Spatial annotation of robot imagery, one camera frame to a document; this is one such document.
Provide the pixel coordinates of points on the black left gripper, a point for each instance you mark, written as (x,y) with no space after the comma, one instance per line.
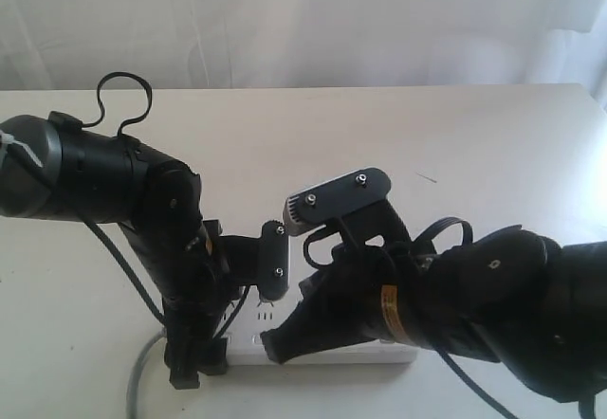
(185,257)

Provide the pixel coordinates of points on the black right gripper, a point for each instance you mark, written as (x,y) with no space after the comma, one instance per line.
(378,293)

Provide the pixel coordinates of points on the white five-socket power strip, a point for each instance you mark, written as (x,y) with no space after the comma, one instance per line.
(245,347)

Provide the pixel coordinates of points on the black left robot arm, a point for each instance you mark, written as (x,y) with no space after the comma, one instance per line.
(54,169)

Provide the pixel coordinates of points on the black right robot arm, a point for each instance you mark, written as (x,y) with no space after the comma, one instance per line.
(513,297)

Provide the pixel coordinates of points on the white background curtain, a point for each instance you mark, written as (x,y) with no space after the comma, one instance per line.
(70,44)

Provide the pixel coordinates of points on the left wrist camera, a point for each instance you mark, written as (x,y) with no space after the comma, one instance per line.
(262,262)

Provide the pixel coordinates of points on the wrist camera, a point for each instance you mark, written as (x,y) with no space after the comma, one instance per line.
(262,262)
(354,204)

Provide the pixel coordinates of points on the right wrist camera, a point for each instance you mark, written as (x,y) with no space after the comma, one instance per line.
(354,204)

